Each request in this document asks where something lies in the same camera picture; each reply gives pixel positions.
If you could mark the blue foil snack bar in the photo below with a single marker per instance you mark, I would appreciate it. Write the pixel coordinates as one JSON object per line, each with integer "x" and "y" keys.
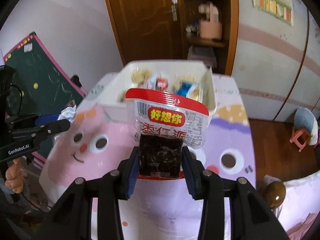
{"x": 183, "y": 89}

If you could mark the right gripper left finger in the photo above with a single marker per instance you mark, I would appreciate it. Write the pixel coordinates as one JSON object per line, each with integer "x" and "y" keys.
{"x": 70, "y": 217}

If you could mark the wooden corner shelf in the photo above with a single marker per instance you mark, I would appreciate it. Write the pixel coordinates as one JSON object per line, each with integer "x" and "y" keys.
{"x": 224, "y": 49}

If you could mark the wooden bedpost knob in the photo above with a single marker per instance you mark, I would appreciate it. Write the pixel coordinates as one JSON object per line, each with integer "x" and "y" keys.
{"x": 274, "y": 194}

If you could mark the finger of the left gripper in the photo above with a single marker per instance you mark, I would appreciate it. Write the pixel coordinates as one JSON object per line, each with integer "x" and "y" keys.
{"x": 42, "y": 131}
{"x": 46, "y": 118}

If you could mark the blue plush cushion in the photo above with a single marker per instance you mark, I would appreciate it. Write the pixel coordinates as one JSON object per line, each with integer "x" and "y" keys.
{"x": 304, "y": 118}

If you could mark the brown wooden door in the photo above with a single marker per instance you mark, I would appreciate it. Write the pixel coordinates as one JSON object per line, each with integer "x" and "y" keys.
{"x": 146, "y": 29}

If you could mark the white silver snack bag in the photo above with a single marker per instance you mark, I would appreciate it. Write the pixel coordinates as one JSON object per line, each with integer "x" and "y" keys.
{"x": 68, "y": 114}

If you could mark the red date walnut pack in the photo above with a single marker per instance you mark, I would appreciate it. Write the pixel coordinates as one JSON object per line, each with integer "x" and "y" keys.
{"x": 162, "y": 123}

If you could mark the pink handled basket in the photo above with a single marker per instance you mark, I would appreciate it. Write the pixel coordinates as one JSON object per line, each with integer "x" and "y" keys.
{"x": 211, "y": 28}

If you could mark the person left hand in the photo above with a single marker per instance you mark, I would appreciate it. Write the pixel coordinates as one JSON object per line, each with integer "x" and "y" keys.
{"x": 14, "y": 177}

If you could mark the cartoon face table cover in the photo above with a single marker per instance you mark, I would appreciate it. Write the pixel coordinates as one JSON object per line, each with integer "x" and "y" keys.
{"x": 161, "y": 206}

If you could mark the white plastic storage bin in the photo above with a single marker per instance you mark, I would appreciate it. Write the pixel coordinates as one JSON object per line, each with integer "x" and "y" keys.
{"x": 188, "y": 78}

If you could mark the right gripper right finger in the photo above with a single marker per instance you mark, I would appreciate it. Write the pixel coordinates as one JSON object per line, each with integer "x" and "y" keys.
{"x": 251, "y": 218}

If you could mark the small red candy packet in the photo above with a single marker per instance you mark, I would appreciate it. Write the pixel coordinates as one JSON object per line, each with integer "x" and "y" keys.
{"x": 162, "y": 84}

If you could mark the pink plastic stool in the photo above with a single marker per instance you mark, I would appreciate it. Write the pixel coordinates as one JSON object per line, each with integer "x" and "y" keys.
{"x": 300, "y": 137}

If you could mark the white pillow bedding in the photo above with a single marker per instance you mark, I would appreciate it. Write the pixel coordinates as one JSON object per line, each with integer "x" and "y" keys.
{"x": 300, "y": 206}

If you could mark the clear bag yellow puffs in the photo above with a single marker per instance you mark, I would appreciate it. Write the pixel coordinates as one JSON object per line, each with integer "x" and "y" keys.
{"x": 140, "y": 75}

